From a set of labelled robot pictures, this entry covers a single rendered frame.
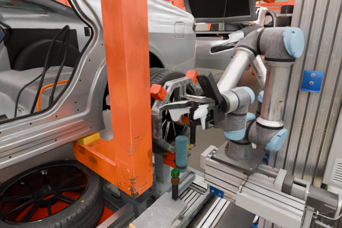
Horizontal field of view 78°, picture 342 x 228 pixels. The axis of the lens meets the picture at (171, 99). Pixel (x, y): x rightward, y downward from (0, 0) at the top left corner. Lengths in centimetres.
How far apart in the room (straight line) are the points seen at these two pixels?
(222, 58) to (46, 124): 320
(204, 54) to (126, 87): 314
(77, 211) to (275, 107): 116
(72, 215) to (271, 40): 130
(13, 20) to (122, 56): 230
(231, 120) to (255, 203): 45
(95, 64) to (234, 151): 107
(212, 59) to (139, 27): 306
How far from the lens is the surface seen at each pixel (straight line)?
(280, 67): 96
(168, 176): 196
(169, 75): 151
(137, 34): 106
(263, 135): 103
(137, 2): 107
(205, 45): 407
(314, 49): 114
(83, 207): 142
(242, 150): 115
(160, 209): 140
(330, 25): 114
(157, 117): 136
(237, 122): 79
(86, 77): 154
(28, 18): 325
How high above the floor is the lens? 144
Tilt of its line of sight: 18 degrees down
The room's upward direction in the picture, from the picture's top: straight up
